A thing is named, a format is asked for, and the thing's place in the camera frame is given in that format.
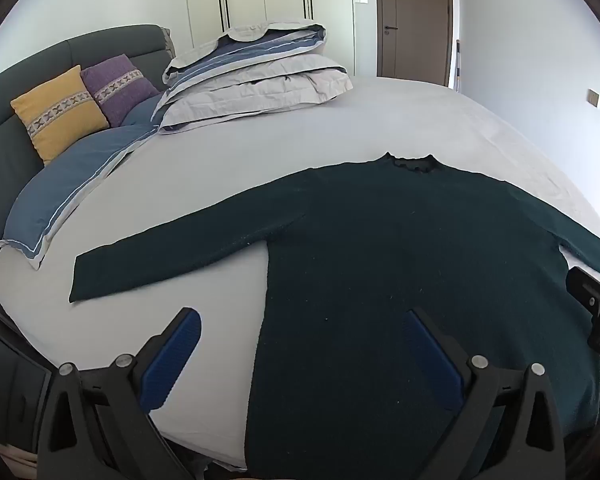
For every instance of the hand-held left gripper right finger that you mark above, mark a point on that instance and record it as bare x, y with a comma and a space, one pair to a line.
435, 360

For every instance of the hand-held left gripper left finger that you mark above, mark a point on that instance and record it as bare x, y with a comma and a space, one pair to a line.
172, 360

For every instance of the dark green knit sweater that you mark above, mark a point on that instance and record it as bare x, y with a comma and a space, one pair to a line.
380, 240

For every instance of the dark grey nightstand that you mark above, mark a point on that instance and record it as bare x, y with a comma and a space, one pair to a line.
10, 390

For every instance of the blue pillow with white trim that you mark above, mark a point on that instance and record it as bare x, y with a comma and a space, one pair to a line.
65, 180

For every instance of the yellow cushion with patterned band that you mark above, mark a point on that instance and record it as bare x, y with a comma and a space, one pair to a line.
70, 135

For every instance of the dark grey upholstered headboard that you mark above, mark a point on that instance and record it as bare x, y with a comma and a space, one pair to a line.
10, 170

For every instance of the thin pole beside door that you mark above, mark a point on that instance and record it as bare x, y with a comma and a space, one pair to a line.
458, 65

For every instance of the folded grey and blue duvet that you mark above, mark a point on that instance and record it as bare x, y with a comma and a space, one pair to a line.
260, 90

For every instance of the purple cushion with patterned band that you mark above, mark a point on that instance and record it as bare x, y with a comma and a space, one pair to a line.
105, 72

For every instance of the brown wooden door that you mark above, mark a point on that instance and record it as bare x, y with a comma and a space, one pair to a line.
415, 20

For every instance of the beige wall socket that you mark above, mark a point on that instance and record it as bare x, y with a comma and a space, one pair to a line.
593, 98

